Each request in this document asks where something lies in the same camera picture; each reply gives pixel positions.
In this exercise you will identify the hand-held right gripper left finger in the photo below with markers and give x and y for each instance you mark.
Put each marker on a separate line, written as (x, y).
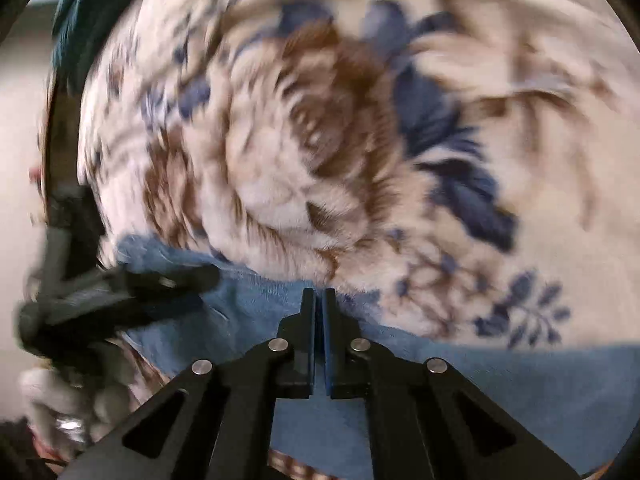
(310, 340)

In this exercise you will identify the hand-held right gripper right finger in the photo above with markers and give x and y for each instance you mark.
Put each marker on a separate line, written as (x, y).
(329, 340)

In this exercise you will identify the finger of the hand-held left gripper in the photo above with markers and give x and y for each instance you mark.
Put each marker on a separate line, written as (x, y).
(160, 310)
(175, 276)

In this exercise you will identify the blue towel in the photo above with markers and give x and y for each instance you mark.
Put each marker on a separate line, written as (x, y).
(500, 395)

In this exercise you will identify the person's left hand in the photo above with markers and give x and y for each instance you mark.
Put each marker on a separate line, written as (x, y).
(60, 390)

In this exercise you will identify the floral fleece blanket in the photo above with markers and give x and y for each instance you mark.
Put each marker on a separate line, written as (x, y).
(300, 185)

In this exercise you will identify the dark teal cloth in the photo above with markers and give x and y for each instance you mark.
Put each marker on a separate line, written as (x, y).
(85, 10)

